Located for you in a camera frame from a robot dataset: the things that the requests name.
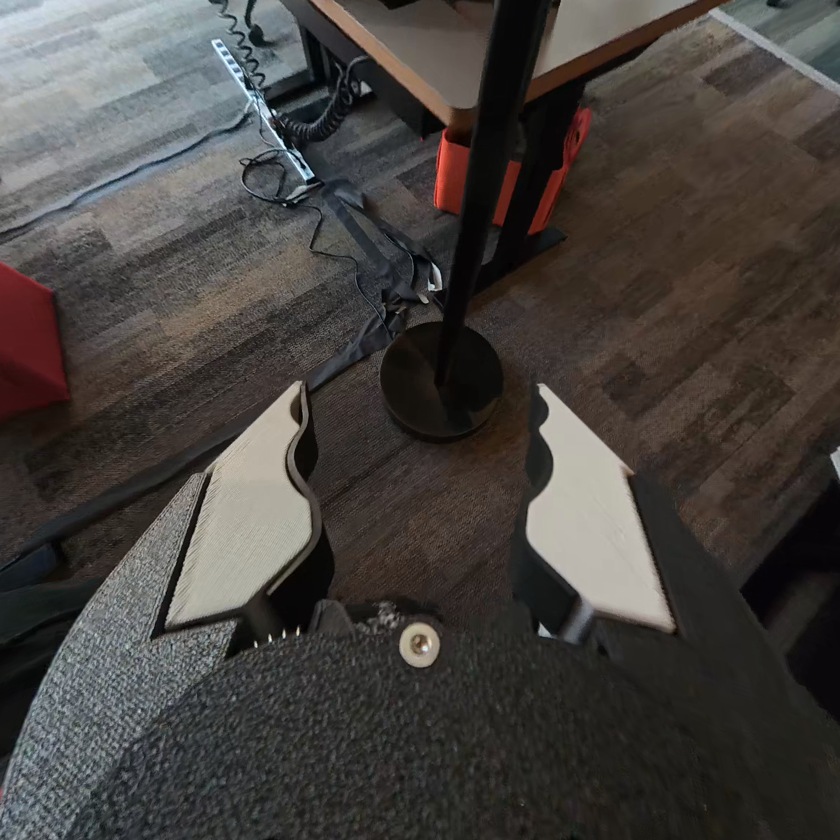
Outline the wooden work table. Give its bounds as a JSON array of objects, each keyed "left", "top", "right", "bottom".
[{"left": 280, "top": 0, "right": 729, "bottom": 300}]

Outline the black coiled cable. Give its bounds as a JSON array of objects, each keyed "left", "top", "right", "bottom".
[{"left": 210, "top": 0, "right": 375, "bottom": 148}]

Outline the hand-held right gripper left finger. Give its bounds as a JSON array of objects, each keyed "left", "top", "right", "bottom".
[{"left": 164, "top": 381, "right": 325, "bottom": 628}]

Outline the black floor strap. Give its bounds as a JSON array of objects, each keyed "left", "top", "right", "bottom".
[{"left": 0, "top": 182, "right": 445, "bottom": 559}]

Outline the long power strip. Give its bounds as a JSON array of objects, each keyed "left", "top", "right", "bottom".
[{"left": 210, "top": 40, "right": 316, "bottom": 185}]

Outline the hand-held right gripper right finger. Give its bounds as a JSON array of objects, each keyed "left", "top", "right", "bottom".
[{"left": 523, "top": 384, "right": 679, "bottom": 634}]

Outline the thin black floor cable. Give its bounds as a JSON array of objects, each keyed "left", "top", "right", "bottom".
[{"left": 241, "top": 147, "right": 395, "bottom": 303}]

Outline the white strap label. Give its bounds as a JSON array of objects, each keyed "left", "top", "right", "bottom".
[{"left": 415, "top": 252, "right": 445, "bottom": 309}]

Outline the black floor stand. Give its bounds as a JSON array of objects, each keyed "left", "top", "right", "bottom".
[{"left": 380, "top": 0, "right": 552, "bottom": 442}]

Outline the orange tote bag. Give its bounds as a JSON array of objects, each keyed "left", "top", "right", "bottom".
[{"left": 0, "top": 260, "right": 70, "bottom": 421}]

